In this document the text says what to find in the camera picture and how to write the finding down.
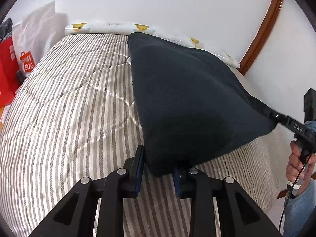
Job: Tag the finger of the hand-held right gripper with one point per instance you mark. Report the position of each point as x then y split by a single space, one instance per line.
288 122

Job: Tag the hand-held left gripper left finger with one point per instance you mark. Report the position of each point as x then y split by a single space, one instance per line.
138 163

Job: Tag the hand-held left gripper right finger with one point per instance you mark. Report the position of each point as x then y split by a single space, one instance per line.
176 182

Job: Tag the black t-shirt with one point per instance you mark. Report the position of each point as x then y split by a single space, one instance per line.
185 98

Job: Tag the person's right forearm denim sleeve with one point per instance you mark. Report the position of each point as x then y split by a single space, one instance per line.
298 209

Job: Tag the person's right hand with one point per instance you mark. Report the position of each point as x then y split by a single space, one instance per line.
293 170

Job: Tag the striped quilted bed cover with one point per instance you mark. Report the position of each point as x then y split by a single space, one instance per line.
74 103

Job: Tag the rolled mat with yellow print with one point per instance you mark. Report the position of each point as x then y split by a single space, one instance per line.
103 27

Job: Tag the small black object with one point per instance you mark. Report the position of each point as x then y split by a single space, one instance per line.
20 76

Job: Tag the red paper bag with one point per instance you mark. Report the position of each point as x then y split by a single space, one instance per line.
7 74

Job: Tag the white plastic bag orange print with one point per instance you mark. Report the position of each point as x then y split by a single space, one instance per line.
34 29

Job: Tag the dark plaid cloth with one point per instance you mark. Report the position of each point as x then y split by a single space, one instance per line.
6 28

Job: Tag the brown wooden door frame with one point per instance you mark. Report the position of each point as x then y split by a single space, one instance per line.
266 29

